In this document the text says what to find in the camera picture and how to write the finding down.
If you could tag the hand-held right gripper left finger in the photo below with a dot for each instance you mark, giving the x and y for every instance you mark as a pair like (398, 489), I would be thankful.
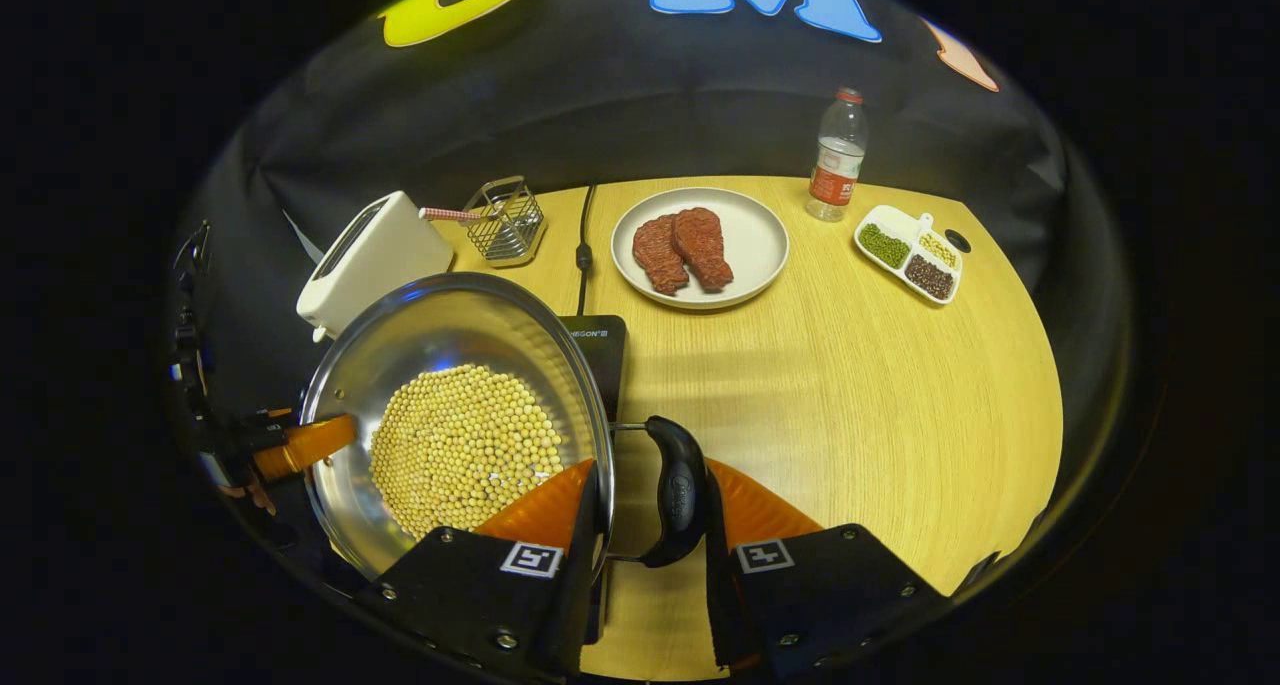
(575, 585)

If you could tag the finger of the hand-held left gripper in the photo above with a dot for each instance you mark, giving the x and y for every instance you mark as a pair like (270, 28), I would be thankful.
(305, 445)
(265, 420)

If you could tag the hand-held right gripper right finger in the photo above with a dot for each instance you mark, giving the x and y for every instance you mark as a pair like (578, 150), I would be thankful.
(722, 585)

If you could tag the soybeans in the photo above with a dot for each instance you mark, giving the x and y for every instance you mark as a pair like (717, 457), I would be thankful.
(460, 445)

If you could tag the black induction cooktop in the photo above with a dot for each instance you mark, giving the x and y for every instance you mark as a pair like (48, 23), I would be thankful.
(600, 365)

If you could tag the white toaster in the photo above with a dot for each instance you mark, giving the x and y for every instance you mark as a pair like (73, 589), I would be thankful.
(380, 260)

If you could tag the raw steak piece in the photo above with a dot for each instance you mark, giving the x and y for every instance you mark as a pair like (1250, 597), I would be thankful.
(702, 245)
(660, 255)

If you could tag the white round plate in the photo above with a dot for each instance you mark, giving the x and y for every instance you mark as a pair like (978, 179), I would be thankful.
(760, 240)

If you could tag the dark red beans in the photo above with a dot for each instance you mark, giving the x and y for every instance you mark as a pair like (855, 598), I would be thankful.
(930, 277)

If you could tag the green mung beans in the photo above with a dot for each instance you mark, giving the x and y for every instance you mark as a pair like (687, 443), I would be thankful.
(884, 246)

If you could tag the pale yellow beans in dish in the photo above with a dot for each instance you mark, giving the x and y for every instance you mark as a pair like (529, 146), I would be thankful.
(938, 250)

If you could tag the white divided dish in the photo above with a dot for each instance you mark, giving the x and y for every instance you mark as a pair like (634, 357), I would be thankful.
(915, 225)

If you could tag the black table grommet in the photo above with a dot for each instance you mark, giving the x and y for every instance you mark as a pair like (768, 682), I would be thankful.
(958, 241)

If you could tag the clear plastic water bottle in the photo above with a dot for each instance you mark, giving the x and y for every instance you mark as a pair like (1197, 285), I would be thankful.
(835, 175)

